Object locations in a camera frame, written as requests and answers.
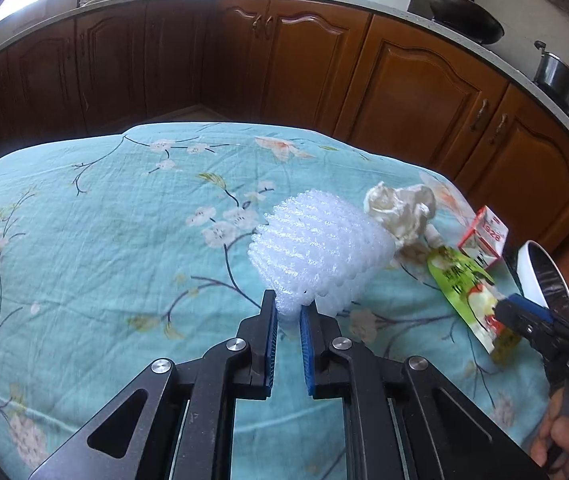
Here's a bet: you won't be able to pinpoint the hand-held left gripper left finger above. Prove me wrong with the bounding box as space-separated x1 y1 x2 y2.
29 289 279 480

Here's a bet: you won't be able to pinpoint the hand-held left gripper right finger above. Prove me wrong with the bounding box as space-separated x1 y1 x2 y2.
299 302 550 480

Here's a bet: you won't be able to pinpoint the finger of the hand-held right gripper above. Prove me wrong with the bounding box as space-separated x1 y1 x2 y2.
504 294 555 325
493 300 569 356

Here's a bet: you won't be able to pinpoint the white trash bin black liner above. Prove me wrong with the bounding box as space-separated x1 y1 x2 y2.
515 240 569 326

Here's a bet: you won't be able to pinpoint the flared white foam fruit net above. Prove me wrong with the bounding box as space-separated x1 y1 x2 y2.
248 191 396 318

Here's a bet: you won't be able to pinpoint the person's right hand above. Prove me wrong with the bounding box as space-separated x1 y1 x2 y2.
531 387 569 476

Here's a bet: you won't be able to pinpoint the green fruit puree pouch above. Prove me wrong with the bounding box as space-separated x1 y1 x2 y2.
424 225 522 365

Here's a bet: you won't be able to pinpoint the small red white carton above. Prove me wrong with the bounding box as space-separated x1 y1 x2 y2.
458 206 510 266

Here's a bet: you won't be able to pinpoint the crumpled white tissue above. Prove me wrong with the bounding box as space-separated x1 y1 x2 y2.
363 183 437 250

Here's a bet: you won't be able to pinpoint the steel cooking pot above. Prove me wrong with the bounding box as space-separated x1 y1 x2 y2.
533 40 569 111

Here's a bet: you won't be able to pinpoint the wooden base cabinets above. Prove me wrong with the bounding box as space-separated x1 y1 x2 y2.
0 0 569 261

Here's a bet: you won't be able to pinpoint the black wok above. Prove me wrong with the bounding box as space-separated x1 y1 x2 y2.
397 0 506 46

